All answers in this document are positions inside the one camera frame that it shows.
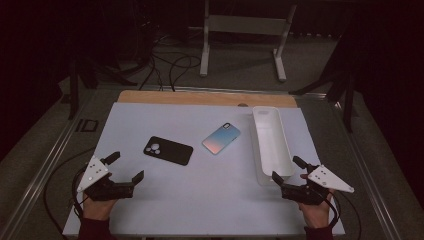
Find left hand-held gripper cable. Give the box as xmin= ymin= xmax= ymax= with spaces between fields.
xmin=43 ymin=148 xmax=98 ymax=238

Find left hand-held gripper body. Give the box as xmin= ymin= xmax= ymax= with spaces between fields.
xmin=76 ymin=155 xmax=136 ymax=202

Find black phone case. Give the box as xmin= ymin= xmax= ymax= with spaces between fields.
xmin=143 ymin=135 xmax=194 ymax=167

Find white plastic bin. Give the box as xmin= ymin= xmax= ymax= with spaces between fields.
xmin=251 ymin=105 xmax=296 ymax=187

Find right hand-held gripper cable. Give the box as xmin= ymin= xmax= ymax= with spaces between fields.
xmin=328 ymin=191 xmax=363 ymax=240

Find black floor cable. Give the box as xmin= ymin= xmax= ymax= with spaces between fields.
xmin=168 ymin=54 xmax=202 ymax=93
xmin=138 ymin=54 xmax=165 ymax=92

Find white table mat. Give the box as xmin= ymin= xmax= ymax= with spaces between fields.
xmin=62 ymin=101 xmax=346 ymax=238

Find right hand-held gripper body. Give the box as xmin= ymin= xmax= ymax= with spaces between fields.
xmin=280 ymin=163 xmax=355 ymax=206

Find white metal stand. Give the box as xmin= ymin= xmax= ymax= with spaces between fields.
xmin=199 ymin=0 xmax=299 ymax=83

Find black tripod stand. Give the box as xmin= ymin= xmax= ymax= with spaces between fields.
xmin=289 ymin=19 xmax=356 ymax=134
xmin=64 ymin=49 xmax=139 ymax=121

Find person's left hand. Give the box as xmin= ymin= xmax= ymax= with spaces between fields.
xmin=81 ymin=191 xmax=118 ymax=222

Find hand-held gripper cable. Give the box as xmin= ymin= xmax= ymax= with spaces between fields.
xmin=43 ymin=148 xmax=98 ymax=238
xmin=328 ymin=191 xmax=363 ymax=240

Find person's right hand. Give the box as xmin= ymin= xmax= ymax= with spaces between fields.
xmin=298 ymin=173 xmax=335 ymax=230

